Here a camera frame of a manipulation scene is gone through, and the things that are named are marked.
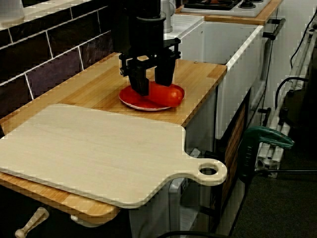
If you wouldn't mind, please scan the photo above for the grey toy stove top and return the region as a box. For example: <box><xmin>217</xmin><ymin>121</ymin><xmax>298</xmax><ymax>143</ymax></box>
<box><xmin>180</xmin><ymin>0</ymin><xmax>273</xmax><ymax>18</ymax></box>

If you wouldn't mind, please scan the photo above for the thick black cable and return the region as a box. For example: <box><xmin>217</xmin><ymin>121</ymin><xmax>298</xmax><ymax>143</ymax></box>
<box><xmin>274</xmin><ymin>76</ymin><xmax>310</xmax><ymax>117</ymax></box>

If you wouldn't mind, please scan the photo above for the white toy sink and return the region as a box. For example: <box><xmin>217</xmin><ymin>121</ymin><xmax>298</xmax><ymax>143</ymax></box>
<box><xmin>163</xmin><ymin>13</ymin><xmax>264</xmax><ymax>139</ymax></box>

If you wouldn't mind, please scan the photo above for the white metal stand frame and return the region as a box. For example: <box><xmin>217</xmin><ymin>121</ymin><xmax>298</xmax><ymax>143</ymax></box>
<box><xmin>256</xmin><ymin>23</ymin><xmax>317</xmax><ymax>179</ymax></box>

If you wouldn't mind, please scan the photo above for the brown slatted door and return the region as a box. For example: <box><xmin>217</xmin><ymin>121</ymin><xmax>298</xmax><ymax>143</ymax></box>
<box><xmin>220</xmin><ymin>103</ymin><xmax>248</xmax><ymax>206</ymax></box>

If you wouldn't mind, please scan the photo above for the grey toy ice dispenser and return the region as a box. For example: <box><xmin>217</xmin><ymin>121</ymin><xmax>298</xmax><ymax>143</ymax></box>
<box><xmin>168</xmin><ymin>177</ymin><xmax>189</xmax><ymax>231</ymax></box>

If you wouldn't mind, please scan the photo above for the light wooden cutting board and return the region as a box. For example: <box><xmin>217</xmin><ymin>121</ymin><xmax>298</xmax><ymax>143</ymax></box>
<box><xmin>0</xmin><ymin>103</ymin><xmax>228</xmax><ymax>208</ymax></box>

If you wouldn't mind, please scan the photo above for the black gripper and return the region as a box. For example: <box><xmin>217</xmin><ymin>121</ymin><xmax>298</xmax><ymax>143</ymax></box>
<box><xmin>118</xmin><ymin>16</ymin><xmax>181</xmax><ymax>97</ymax></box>

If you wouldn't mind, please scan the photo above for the grey toy faucet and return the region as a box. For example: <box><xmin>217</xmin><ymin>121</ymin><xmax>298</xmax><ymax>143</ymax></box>
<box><xmin>162</xmin><ymin>0</ymin><xmax>175</xmax><ymax>34</ymax></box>

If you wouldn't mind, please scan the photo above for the red round plate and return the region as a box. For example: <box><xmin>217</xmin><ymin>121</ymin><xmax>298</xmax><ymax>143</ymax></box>
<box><xmin>118</xmin><ymin>83</ymin><xmax>186</xmax><ymax>112</ymax></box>

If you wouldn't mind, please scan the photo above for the black stove burner grate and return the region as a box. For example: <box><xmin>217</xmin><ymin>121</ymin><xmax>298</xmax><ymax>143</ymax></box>
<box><xmin>184</xmin><ymin>0</ymin><xmax>243</xmax><ymax>10</ymax></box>

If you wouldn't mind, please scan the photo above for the black cabinet handle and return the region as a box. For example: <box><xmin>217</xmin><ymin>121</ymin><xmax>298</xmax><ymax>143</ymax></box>
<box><xmin>263</xmin><ymin>18</ymin><xmax>287</xmax><ymax>40</ymax></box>
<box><xmin>257</xmin><ymin>108</ymin><xmax>272</xmax><ymax>127</ymax></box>

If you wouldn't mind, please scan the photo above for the thin black cable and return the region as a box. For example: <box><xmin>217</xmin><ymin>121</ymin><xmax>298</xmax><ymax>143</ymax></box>
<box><xmin>289</xmin><ymin>14</ymin><xmax>317</xmax><ymax>65</ymax></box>

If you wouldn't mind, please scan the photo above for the long red pepper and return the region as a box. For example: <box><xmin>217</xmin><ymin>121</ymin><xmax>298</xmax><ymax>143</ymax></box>
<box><xmin>141</xmin><ymin>81</ymin><xmax>183</xmax><ymax>108</ymax></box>

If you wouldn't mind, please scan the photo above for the beige wooden clamp handle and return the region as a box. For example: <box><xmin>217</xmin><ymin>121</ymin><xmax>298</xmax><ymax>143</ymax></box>
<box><xmin>14</xmin><ymin>207</ymin><xmax>49</xmax><ymax>238</ymax></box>

